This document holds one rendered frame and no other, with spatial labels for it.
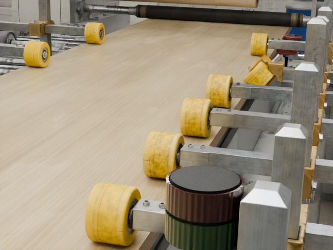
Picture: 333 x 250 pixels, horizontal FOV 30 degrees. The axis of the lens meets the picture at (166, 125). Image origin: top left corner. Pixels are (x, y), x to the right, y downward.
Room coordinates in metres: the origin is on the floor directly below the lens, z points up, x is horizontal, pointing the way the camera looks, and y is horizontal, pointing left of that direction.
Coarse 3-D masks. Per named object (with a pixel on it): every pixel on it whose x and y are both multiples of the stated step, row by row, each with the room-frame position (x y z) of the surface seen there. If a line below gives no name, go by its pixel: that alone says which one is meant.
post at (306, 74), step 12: (300, 72) 0.90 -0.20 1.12; (312, 72) 0.89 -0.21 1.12; (300, 84) 0.90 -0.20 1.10; (312, 84) 0.89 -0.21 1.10; (300, 96) 0.90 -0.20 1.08; (312, 96) 0.89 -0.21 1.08; (300, 108) 0.90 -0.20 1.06; (312, 108) 0.89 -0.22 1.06; (300, 120) 0.90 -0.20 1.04; (312, 120) 0.89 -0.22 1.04; (312, 132) 0.89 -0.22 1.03
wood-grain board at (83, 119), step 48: (96, 48) 2.28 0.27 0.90; (144, 48) 2.31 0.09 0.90; (192, 48) 2.33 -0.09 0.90; (240, 48) 2.36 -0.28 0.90; (0, 96) 1.54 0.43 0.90; (48, 96) 1.55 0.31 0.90; (96, 96) 1.56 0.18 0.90; (144, 96) 1.58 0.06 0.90; (192, 96) 1.59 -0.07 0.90; (0, 144) 1.16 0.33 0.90; (48, 144) 1.17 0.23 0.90; (96, 144) 1.18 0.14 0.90; (144, 144) 1.19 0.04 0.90; (0, 192) 0.93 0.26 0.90; (48, 192) 0.93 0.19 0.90; (144, 192) 0.94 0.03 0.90; (0, 240) 0.76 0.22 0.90; (48, 240) 0.77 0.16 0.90; (144, 240) 0.77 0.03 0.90
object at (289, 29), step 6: (150, 18) 3.19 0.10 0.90; (192, 24) 3.00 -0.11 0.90; (198, 24) 3.01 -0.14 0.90; (204, 24) 3.01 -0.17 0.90; (210, 24) 3.02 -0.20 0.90; (216, 24) 3.02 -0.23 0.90; (222, 24) 3.03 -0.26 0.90; (228, 24) 3.04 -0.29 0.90; (234, 24) 3.04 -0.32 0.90; (240, 24) 3.05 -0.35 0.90; (246, 24) 3.05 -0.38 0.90; (288, 30) 2.95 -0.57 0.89
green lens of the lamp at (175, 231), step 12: (168, 216) 0.43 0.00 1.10; (168, 228) 0.43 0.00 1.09; (180, 228) 0.42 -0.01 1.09; (192, 228) 0.42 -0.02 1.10; (204, 228) 0.41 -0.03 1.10; (216, 228) 0.41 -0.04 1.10; (228, 228) 0.42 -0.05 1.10; (168, 240) 0.43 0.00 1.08; (180, 240) 0.42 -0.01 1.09; (192, 240) 0.42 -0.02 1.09; (204, 240) 0.41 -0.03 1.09; (216, 240) 0.41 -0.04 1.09; (228, 240) 0.42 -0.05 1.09
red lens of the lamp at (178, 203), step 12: (168, 180) 0.44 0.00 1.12; (240, 180) 0.44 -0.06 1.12; (168, 192) 0.43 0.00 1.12; (180, 192) 0.42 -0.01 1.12; (192, 192) 0.42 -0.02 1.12; (228, 192) 0.42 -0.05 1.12; (240, 192) 0.43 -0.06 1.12; (168, 204) 0.43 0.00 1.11; (180, 204) 0.42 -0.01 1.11; (192, 204) 0.42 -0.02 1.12; (204, 204) 0.41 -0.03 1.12; (216, 204) 0.41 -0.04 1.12; (228, 204) 0.42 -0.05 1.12; (180, 216) 0.42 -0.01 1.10; (192, 216) 0.42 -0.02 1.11; (204, 216) 0.41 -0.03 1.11; (216, 216) 0.41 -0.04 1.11; (228, 216) 0.42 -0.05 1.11
